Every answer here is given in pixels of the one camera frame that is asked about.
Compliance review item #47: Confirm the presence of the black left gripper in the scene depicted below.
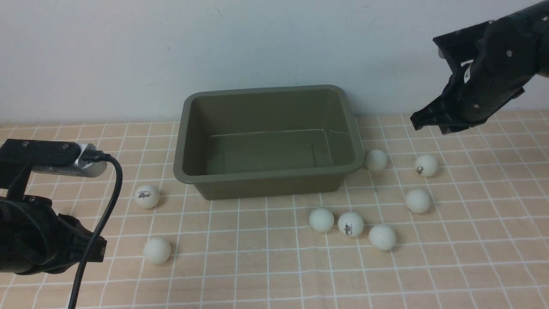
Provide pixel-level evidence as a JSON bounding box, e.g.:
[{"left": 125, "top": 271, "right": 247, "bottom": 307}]
[{"left": 0, "top": 197, "right": 93, "bottom": 276}]

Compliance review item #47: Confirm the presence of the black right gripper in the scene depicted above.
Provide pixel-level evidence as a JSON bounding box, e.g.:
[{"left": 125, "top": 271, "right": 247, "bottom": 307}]
[{"left": 410, "top": 19, "right": 537, "bottom": 134}]

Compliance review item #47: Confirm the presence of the white ball with logo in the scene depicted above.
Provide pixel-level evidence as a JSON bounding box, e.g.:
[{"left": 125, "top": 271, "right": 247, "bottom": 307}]
[
  {"left": 337, "top": 212, "right": 365, "bottom": 237},
  {"left": 414, "top": 154, "right": 439, "bottom": 178},
  {"left": 133, "top": 185, "right": 160, "bottom": 209}
]

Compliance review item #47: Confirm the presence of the plain white ball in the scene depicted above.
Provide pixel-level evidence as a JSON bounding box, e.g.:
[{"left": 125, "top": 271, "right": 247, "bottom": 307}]
[
  {"left": 142, "top": 237, "right": 172, "bottom": 265},
  {"left": 404, "top": 188, "right": 431, "bottom": 214},
  {"left": 368, "top": 224, "right": 397, "bottom": 251},
  {"left": 308, "top": 207, "right": 335, "bottom": 233},
  {"left": 365, "top": 149, "right": 388, "bottom": 172}
]

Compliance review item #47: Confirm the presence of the white ball with logo centre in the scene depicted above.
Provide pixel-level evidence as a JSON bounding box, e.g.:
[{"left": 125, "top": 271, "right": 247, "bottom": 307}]
[{"left": 337, "top": 212, "right": 365, "bottom": 237}]

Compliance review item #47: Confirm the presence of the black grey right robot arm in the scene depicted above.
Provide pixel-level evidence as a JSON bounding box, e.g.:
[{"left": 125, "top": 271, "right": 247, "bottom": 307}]
[{"left": 410, "top": 0, "right": 549, "bottom": 134}]

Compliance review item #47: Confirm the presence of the olive green plastic bin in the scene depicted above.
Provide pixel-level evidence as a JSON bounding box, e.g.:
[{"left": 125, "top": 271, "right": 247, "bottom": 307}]
[{"left": 173, "top": 85, "right": 365, "bottom": 201}]

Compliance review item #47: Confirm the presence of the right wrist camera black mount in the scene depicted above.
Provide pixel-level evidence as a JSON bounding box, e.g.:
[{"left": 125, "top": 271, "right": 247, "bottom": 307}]
[{"left": 432, "top": 20, "right": 494, "bottom": 74}]

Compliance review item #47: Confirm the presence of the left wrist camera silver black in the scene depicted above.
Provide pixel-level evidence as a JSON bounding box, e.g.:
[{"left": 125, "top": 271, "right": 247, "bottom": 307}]
[{"left": 0, "top": 139, "right": 110, "bottom": 201}]

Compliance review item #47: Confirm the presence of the black left camera cable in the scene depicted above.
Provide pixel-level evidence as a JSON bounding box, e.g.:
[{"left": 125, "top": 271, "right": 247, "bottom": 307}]
[{"left": 67, "top": 151, "right": 124, "bottom": 309}]

